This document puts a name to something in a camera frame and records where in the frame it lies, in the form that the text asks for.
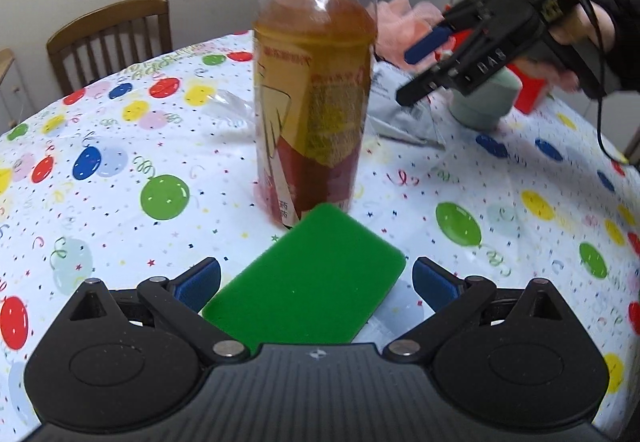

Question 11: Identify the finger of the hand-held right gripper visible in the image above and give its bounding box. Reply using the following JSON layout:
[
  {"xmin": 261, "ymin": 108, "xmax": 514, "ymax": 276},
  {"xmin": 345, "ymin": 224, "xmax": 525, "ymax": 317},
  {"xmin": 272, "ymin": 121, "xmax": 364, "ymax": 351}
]
[
  {"xmin": 395, "ymin": 64, "xmax": 457, "ymax": 106},
  {"xmin": 403, "ymin": 22, "xmax": 457, "ymax": 66}
]

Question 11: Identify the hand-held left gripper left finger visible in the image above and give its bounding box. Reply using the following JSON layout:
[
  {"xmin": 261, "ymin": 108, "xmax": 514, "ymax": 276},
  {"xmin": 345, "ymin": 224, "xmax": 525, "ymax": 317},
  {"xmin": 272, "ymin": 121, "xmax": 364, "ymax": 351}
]
[{"xmin": 67, "ymin": 257, "xmax": 250, "ymax": 366}]

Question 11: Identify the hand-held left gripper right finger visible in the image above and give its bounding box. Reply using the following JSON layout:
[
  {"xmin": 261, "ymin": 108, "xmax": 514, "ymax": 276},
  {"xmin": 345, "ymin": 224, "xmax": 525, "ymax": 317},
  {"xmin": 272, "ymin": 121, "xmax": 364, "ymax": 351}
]
[{"xmin": 383, "ymin": 257, "xmax": 576, "ymax": 366}]

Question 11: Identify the pink mesh bath pouf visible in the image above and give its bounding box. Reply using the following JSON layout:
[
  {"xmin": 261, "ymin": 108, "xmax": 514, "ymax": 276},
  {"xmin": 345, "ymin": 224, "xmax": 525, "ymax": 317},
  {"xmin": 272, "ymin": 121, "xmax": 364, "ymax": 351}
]
[{"xmin": 375, "ymin": 0, "xmax": 452, "ymax": 70}]

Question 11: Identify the red shoe box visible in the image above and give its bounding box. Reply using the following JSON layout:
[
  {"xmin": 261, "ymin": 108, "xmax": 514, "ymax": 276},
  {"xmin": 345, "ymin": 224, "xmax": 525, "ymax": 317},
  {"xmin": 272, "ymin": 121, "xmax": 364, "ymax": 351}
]
[{"xmin": 512, "ymin": 62, "xmax": 551, "ymax": 115}]

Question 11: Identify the green sponge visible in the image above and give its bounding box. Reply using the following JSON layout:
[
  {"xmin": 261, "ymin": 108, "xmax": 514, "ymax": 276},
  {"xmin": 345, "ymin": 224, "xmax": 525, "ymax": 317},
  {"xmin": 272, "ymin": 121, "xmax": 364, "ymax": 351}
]
[{"xmin": 201, "ymin": 202, "xmax": 407, "ymax": 356}]

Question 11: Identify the clear plastic bag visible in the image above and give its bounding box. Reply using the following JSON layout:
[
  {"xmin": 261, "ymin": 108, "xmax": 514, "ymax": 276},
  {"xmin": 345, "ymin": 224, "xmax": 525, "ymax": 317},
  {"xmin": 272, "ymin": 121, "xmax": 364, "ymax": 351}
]
[{"xmin": 202, "ymin": 88, "xmax": 256, "ymax": 123}]

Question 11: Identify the person's right forearm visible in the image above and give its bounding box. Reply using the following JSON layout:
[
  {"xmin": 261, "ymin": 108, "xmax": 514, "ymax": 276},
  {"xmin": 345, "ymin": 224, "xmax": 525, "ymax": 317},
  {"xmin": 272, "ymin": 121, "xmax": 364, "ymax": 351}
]
[{"xmin": 595, "ymin": 0, "xmax": 640, "ymax": 97}]

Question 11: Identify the person's right hand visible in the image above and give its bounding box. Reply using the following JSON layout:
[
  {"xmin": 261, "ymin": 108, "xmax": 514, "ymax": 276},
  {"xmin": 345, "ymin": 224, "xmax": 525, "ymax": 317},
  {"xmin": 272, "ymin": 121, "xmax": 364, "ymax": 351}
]
[{"xmin": 550, "ymin": 5, "xmax": 617, "ymax": 54}]

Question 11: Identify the grey foil pouch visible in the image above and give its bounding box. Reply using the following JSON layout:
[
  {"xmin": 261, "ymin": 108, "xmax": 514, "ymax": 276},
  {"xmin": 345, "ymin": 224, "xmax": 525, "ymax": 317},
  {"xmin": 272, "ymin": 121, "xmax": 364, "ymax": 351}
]
[{"xmin": 367, "ymin": 62, "xmax": 447, "ymax": 151}]

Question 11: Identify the pale green cup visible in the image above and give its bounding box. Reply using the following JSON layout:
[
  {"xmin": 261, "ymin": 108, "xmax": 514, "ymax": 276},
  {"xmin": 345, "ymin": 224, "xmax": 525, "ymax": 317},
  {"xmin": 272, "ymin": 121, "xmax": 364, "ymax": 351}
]
[{"xmin": 447, "ymin": 64, "xmax": 521, "ymax": 131}]

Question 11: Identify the amber tea bottle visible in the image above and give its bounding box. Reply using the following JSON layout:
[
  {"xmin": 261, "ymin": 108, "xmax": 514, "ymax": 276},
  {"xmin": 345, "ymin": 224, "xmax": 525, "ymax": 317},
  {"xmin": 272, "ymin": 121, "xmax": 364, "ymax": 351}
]
[{"xmin": 252, "ymin": 0, "xmax": 379, "ymax": 229}]

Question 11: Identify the brown wooden chair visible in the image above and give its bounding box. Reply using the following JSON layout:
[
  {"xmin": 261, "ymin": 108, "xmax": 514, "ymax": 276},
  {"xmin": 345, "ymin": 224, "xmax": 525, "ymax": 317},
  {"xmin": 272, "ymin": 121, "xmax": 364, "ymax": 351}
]
[{"xmin": 45, "ymin": 0, "xmax": 174, "ymax": 95}]

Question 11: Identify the black cable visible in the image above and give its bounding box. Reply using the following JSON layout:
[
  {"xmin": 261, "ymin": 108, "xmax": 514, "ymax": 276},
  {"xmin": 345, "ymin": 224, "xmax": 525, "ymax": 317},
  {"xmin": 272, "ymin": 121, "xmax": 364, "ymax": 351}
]
[{"xmin": 585, "ymin": 0, "xmax": 633, "ymax": 165}]

